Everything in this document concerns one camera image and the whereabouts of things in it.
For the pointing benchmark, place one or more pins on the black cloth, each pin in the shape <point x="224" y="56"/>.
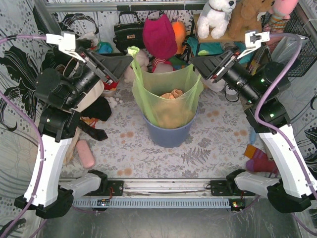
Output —
<point x="99" y="109"/>

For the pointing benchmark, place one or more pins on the green plastic trash bag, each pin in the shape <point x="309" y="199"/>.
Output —
<point x="148" y="87"/>

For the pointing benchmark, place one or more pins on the pink cylindrical pouch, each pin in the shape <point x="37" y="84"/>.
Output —
<point x="85" y="154"/>

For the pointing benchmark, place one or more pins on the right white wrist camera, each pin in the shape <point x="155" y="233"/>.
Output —
<point x="253" y="41"/>

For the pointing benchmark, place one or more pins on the magenta fabric bag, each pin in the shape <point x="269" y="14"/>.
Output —
<point x="159" y="37"/>

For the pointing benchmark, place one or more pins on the orange plush toy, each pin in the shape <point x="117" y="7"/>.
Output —
<point x="180" y="35"/>

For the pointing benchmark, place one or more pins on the white plush dog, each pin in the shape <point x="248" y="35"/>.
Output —
<point x="214" y="18"/>

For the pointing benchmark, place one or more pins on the wooden metal shelf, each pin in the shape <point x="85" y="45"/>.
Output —
<point x="224" y="39"/>

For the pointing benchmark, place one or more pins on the black leather handbag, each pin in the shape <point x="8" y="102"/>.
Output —
<point x="130" y="34"/>

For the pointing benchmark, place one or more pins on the black wire basket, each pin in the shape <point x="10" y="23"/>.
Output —
<point x="308" y="53"/>

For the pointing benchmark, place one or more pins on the cream plush lamb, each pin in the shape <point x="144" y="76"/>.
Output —
<point x="143" y="60"/>

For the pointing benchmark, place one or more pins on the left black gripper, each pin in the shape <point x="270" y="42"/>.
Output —
<point x="99" y="68"/>

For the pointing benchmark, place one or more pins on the silver foil bag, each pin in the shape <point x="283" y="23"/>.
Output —
<point x="284" y="50"/>

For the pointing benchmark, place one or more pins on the crumpled brown paper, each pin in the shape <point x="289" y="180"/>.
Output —
<point x="174" y="94"/>

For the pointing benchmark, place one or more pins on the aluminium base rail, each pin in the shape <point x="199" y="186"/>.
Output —
<point x="165" y="193"/>

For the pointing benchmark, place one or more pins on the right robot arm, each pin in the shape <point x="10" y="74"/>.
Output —
<point x="292" y="192"/>

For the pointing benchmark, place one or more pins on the blue trash bin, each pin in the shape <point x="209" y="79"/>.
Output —
<point x="169" y="138"/>

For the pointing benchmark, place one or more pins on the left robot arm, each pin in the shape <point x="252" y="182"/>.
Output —
<point x="64" y="96"/>

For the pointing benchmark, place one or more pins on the purple orange sock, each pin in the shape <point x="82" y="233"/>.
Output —
<point x="259" y="161"/>

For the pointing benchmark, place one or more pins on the cream canvas tote bag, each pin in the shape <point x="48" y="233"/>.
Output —
<point x="90" y="97"/>

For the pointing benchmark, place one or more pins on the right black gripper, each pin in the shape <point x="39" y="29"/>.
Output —
<point x="221" y="68"/>

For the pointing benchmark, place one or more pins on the pink plush toy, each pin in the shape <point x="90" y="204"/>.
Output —
<point x="280" y="13"/>

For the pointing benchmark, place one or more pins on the pink white plush doll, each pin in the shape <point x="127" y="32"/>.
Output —
<point x="161" y="66"/>

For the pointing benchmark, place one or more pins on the teal folded cloth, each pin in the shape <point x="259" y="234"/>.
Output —
<point x="212" y="48"/>

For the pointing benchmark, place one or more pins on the brown teddy bear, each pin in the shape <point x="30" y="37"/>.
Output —
<point x="245" y="15"/>

